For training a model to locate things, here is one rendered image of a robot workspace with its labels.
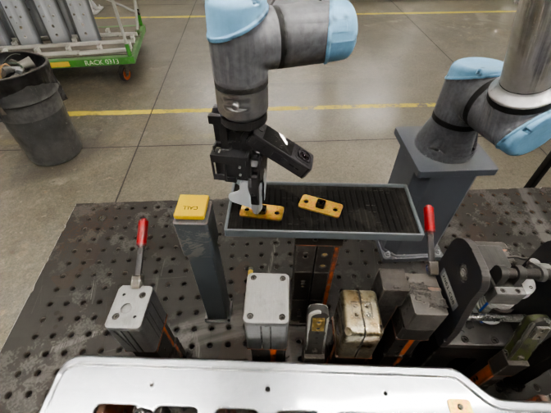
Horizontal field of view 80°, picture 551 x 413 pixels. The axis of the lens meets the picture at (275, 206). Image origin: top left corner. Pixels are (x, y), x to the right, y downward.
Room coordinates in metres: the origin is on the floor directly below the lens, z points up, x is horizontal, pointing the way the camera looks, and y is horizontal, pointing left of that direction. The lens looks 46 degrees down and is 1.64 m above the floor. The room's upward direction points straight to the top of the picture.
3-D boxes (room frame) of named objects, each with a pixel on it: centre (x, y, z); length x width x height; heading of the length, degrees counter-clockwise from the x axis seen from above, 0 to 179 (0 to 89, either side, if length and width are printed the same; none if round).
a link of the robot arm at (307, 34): (0.49, -0.04, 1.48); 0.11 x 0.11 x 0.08; 17
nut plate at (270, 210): (0.44, 0.03, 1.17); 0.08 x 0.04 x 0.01; 81
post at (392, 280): (0.33, -0.22, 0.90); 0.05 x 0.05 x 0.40; 88
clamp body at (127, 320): (0.30, 0.27, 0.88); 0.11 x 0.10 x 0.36; 178
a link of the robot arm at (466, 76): (0.73, -0.46, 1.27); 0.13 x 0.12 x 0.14; 17
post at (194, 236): (0.46, 0.17, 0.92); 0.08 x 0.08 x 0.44; 88
